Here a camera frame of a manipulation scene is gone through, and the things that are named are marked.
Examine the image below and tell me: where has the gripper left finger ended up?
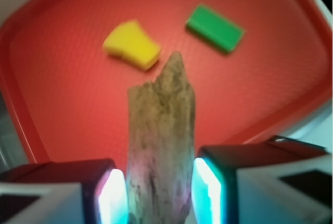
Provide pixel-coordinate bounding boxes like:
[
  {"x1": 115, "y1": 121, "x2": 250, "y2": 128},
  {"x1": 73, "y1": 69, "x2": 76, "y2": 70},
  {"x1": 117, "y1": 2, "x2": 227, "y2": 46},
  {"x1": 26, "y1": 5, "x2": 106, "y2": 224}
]
[{"x1": 1, "y1": 159, "x2": 129, "y2": 223}]

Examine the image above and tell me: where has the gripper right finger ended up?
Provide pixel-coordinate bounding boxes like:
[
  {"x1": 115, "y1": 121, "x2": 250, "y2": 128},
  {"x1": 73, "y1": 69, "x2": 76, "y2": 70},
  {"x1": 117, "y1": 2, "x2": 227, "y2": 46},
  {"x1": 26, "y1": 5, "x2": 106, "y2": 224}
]
[{"x1": 191, "y1": 136, "x2": 332, "y2": 223}]

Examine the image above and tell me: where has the brown wood chip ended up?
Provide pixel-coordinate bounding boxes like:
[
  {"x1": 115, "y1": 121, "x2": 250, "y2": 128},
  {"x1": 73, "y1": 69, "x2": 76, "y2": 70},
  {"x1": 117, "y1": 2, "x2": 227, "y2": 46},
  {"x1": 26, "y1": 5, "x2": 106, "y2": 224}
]
[{"x1": 126, "y1": 52, "x2": 196, "y2": 223}]

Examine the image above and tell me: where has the red plastic tray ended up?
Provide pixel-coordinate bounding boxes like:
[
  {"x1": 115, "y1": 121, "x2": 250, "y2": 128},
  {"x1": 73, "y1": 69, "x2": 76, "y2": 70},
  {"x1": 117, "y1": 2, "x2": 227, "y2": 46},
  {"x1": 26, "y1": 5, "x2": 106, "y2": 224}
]
[{"x1": 1, "y1": 0, "x2": 332, "y2": 167}]

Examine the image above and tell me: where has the yellow sponge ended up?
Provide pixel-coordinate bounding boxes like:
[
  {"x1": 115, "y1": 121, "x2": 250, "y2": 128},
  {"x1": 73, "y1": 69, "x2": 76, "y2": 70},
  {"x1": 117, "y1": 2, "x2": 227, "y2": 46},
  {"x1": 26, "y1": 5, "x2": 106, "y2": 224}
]
[{"x1": 103, "y1": 20, "x2": 161, "y2": 71}]

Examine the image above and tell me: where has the green rectangular block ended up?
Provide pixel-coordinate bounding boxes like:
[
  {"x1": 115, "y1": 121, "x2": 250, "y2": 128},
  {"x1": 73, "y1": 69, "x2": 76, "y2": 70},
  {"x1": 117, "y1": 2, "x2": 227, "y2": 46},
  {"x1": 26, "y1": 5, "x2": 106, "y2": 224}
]
[{"x1": 185, "y1": 4, "x2": 246, "y2": 54}]

